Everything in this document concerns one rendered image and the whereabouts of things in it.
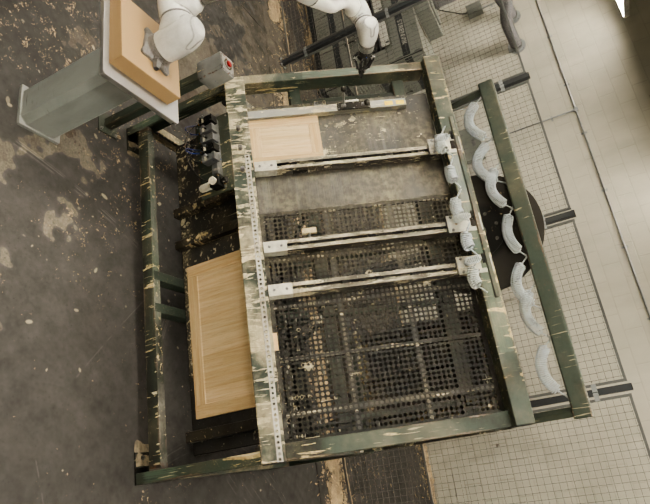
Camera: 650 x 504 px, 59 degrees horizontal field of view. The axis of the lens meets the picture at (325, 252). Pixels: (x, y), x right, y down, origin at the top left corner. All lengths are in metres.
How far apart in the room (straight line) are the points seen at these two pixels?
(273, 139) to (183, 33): 0.85
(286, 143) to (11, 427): 1.99
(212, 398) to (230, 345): 0.30
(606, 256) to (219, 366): 5.48
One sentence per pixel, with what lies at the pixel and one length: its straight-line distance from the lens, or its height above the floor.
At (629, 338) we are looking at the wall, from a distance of 7.50.
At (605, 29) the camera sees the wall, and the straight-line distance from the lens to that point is 9.13.
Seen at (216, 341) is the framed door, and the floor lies 0.43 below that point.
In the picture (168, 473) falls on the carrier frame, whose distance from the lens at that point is 3.23.
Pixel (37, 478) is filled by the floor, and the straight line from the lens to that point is 3.00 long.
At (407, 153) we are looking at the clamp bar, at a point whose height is 1.67.
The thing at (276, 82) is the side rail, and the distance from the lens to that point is 3.63.
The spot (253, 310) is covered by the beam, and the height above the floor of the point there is 0.83.
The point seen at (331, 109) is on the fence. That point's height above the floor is 1.33.
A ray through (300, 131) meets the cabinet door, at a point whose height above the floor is 1.14.
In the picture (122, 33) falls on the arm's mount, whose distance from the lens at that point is 2.95.
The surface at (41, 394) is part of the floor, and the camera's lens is 3.04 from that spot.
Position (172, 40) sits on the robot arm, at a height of 0.98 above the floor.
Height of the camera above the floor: 2.36
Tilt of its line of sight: 22 degrees down
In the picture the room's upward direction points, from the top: 72 degrees clockwise
